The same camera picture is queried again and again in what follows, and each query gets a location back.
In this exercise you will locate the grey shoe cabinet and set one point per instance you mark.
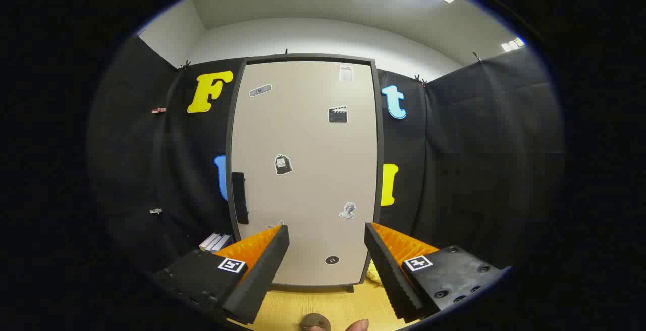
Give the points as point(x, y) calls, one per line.
point(380, 144)

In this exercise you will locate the red clip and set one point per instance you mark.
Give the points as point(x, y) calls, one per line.
point(159, 110)

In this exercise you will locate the brown fuzzy shoe with bow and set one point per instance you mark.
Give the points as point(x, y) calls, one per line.
point(315, 321)

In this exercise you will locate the small ceiling light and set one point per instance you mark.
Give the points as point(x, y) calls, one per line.
point(512, 44)

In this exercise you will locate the yellow ruffled object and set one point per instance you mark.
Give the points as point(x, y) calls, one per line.
point(373, 273)

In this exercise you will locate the blue book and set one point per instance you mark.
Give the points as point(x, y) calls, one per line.
point(223, 243)

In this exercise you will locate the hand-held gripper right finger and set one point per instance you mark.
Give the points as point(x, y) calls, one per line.
point(391, 275)

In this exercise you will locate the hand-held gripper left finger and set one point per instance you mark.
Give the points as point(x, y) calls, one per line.
point(262, 275)

